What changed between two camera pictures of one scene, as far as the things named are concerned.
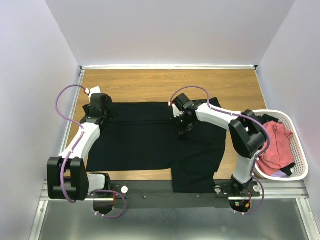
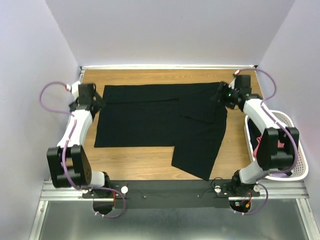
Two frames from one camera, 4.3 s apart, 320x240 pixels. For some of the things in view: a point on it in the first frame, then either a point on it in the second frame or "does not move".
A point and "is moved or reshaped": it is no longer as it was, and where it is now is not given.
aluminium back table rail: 170,66 does not move
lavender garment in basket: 280,174 does not move
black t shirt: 145,136 is moved or reshaped
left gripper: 112,111 → 99,101
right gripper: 183,131 → 224,88
